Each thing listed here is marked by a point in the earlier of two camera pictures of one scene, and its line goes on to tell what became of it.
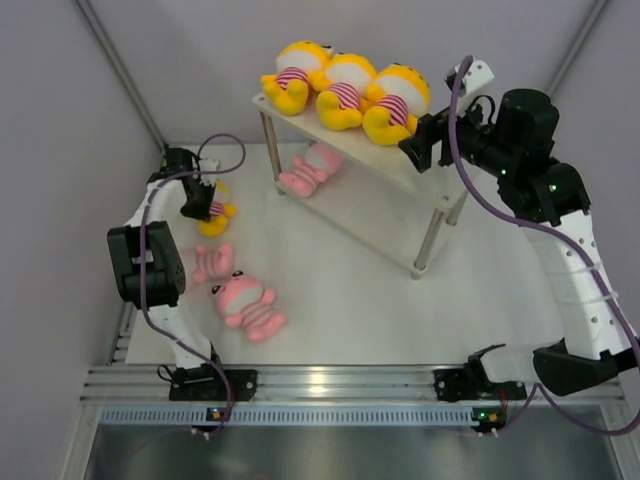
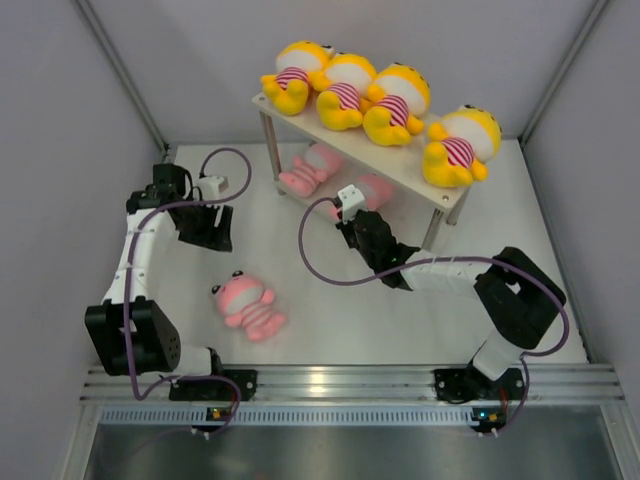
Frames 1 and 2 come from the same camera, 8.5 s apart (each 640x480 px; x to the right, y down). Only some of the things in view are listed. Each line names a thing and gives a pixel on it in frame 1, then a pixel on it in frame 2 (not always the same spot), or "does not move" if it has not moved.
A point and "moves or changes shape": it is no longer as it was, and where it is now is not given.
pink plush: [213, 264] to [377, 191]
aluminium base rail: [124, 384] does not move
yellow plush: [398, 97] does not move
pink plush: [246, 304] does not move
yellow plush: [343, 82] does not move
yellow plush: [220, 212] moves or changes shape
